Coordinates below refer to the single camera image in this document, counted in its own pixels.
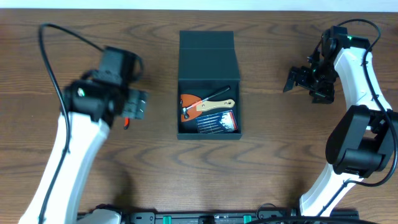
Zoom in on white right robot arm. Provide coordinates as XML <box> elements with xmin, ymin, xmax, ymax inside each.
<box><xmin>284</xmin><ymin>24</ymin><xmax>397</xmax><ymax>217</ymax></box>

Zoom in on orange scraper wooden handle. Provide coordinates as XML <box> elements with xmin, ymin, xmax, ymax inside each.
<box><xmin>180</xmin><ymin>94</ymin><xmax>235</xmax><ymax>122</ymax></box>

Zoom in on small black handled hammer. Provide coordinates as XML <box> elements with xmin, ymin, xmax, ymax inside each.
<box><xmin>180</xmin><ymin>86</ymin><xmax>231</xmax><ymax>118</ymax></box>

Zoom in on blue screwdriver set case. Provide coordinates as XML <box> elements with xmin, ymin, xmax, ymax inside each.
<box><xmin>195</xmin><ymin>110</ymin><xmax>238</xmax><ymax>134</ymax></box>

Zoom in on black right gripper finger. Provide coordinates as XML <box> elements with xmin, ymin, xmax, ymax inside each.
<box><xmin>283</xmin><ymin>67</ymin><xmax>298</xmax><ymax>93</ymax></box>
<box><xmin>312</xmin><ymin>92</ymin><xmax>333</xmax><ymax>104</ymax></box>

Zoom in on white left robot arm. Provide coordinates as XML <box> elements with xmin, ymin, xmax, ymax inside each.
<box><xmin>19</xmin><ymin>46</ymin><xmax>145</xmax><ymax>224</ymax></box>

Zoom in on red handled pliers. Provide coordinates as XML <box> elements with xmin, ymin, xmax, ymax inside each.
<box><xmin>124</xmin><ymin>118</ymin><xmax>130</xmax><ymax>129</ymax></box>

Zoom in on dark green open box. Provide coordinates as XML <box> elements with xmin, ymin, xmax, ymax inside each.
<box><xmin>177</xmin><ymin>30</ymin><xmax>243</xmax><ymax>140</ymax></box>

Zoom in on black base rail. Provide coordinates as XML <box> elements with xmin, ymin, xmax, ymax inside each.
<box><xmin>124</xmin><ymin>210</ymin><xmax>361</xmax><ymax>224</ymax></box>

